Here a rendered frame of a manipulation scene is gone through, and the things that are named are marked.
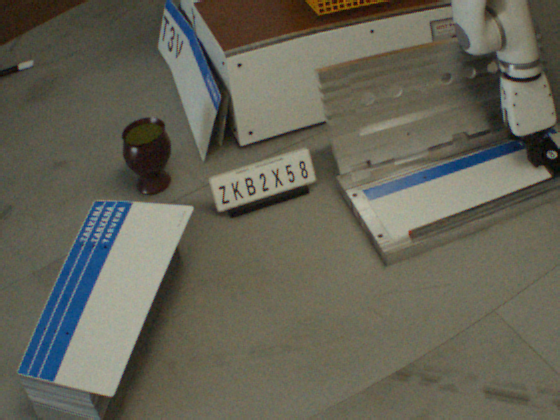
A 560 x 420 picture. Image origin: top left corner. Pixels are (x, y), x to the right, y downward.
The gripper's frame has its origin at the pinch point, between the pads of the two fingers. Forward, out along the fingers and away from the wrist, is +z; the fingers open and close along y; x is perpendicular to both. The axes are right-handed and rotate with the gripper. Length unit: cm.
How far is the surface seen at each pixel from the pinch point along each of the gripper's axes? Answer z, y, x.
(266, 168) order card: -3.8, -42.5, 15.6
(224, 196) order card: -2, -50, 15
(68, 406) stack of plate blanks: 4, -86, -22
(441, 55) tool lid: -16.5, -10.7, 11.7
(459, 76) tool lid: -12.0, -8.1, 11.6
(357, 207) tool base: 1.5, -32.5, 4.6
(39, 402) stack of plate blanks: 4, -91, -18
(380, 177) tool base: 0.4, -26.6, 9.5
